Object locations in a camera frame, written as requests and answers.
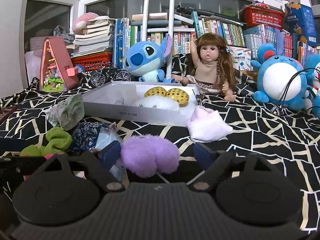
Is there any light blue packaged cloth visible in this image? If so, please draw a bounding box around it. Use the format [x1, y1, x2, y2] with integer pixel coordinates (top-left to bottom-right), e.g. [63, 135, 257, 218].
[95, 129, 122, 181]

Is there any navy floral fabric pouch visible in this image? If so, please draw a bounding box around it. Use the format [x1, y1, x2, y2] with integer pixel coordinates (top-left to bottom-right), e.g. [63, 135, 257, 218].
[71, 122, 109, 151]

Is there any pale pink soft cloth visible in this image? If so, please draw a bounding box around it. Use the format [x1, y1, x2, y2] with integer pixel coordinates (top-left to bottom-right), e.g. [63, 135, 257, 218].
[187, 106, 233, 142]

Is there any purple fluffy plush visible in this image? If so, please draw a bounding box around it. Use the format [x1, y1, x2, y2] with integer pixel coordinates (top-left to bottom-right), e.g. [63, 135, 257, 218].
[120, 134, 180, 178]

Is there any green pink scrunchie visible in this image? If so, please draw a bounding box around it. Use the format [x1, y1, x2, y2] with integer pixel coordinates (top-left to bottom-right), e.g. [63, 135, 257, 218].
[20, 127, 72, 157]

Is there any pale green fabric hat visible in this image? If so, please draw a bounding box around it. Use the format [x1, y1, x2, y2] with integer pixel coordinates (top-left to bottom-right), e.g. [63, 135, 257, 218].
[44, 94, 85, 131]

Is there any white shallow cardboard box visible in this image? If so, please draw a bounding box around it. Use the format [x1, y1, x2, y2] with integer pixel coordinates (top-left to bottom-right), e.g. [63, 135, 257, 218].
[82, 81, 199, 126]

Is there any miniature black bicycle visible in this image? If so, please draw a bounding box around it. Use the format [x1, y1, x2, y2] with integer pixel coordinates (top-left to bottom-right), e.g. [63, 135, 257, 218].
[89, 67, 132, 88]

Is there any black white patterned blanket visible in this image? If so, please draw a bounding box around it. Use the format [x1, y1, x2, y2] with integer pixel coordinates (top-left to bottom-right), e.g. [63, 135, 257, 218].
[1, 74, 319, 232]

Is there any white plush with gold sequins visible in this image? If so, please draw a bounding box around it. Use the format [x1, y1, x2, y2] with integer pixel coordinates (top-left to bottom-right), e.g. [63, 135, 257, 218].
[132, 86, 189, 111]

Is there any brown haired baby doll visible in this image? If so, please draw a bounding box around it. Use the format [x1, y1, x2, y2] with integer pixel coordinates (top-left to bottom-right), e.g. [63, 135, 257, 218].
[172, 33, 236, 102]

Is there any pink toy house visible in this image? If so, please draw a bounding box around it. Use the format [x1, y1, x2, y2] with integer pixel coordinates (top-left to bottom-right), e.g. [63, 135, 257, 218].
[39, 37, 79, 92]

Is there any red plastic basket left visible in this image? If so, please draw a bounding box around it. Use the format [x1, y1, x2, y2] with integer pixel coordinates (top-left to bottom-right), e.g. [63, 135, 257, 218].
[71, 51, 113, 73]

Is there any red plastic basket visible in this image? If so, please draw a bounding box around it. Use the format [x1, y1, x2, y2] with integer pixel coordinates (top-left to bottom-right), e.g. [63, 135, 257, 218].
[240, 5, 284, 30]
[71, 51, 113, 73]

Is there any blue round plush toy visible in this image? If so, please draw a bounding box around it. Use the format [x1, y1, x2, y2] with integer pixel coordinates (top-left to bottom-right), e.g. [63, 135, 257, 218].
[251, 43, 307, 111]

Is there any blue Stitch plush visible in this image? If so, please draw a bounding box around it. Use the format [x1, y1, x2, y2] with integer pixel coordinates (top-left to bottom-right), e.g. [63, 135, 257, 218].
[125, 34, 175, 83]

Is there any stack of white books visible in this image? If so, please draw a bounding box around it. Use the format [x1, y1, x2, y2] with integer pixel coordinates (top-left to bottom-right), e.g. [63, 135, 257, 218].
[71, 17, 114, 57]

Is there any row of upright books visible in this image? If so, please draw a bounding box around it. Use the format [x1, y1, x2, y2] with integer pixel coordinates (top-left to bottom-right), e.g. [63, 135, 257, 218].
[112, 8, 319, 71]

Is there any grey crumpled cloth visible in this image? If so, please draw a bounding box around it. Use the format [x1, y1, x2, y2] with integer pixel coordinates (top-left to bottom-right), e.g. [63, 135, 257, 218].
[53, 25, 75, 45]

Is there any pink mushroom plush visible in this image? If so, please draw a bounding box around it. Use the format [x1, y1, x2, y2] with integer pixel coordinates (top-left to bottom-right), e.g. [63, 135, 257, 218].
[72, 12, 99, 34]

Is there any red plastic basket right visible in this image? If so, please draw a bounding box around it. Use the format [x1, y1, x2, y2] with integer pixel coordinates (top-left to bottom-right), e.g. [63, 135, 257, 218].
[240, 5, 284, 30]

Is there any blue cardboard box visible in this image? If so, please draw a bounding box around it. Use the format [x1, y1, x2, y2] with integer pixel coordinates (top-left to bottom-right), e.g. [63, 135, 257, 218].
[285, 3, 317, 46]

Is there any black cable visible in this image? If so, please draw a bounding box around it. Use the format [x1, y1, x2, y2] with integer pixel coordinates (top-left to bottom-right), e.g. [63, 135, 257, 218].
[269, 67, 320, 113]

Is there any white metal ladder frame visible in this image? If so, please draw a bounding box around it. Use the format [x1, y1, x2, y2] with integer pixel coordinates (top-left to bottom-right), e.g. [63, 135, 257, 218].
[140, 0, 177, 80]

